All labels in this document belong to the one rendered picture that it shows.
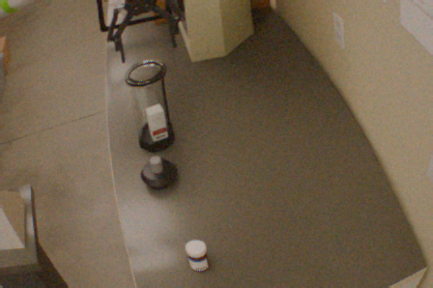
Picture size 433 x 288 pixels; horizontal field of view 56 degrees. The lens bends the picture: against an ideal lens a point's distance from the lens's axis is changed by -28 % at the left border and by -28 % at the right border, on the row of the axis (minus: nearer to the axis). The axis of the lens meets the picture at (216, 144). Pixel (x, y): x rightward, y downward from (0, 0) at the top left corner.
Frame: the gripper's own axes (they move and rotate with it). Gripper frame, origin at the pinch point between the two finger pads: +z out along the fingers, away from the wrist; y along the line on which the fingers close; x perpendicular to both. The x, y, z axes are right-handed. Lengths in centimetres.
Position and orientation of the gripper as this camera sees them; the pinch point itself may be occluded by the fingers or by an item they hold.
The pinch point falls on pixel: (147, 47)
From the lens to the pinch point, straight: 120.7
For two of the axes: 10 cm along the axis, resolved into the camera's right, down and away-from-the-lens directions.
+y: -9.7, 2.4, -1.0
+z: 1.1, 7.3, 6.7
